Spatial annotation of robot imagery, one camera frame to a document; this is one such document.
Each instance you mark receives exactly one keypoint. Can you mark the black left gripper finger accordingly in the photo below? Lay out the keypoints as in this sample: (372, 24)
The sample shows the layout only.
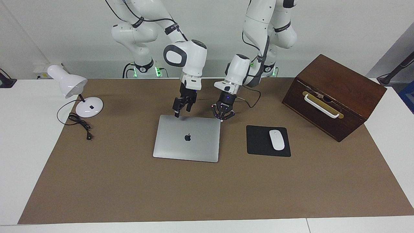
(217, 110)
(230, 114)

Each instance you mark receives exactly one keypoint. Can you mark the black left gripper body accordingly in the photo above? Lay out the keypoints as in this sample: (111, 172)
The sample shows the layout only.
(228, 99)

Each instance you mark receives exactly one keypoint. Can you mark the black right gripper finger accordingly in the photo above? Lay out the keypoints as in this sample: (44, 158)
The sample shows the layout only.
(177, 104)
(190, 105)

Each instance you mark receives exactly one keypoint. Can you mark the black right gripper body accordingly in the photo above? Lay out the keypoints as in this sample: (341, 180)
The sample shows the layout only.
(189, 94)

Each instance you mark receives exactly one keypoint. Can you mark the silver laptop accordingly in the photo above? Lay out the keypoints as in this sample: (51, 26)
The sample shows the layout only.
(187, 149)

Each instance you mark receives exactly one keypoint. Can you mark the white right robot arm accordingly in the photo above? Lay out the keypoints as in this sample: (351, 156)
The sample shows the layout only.
(194, 58)

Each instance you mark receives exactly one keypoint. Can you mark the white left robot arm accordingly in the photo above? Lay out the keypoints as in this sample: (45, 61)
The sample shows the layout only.
(258, 22)

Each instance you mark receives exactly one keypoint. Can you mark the black mouse pad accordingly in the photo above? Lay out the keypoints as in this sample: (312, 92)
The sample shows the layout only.
(258, 142)

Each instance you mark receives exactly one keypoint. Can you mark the white computer mouse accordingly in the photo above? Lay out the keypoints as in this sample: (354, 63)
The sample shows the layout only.
(277, 140)

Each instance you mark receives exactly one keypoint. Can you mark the brown table mat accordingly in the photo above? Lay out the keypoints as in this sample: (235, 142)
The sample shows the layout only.
(194, 194)

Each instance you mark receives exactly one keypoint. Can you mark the white desk lamp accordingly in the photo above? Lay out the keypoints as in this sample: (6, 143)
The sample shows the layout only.
(69, 84)

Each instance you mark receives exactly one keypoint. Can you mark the dark brown wooden box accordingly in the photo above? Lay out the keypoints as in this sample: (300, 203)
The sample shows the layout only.
(349, 90)

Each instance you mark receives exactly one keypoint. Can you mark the black tripod leg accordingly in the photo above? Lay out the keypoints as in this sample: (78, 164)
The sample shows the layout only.
(386, 79)

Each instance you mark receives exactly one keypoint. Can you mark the black stand foot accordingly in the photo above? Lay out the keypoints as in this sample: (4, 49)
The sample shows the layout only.
(6, 82)

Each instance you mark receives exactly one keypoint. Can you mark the blue crate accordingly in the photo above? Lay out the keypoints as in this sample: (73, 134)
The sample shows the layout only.
(409, 97)

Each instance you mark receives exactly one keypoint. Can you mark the white wall socket strip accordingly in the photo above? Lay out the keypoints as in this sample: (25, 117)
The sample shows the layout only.
(40, 69)

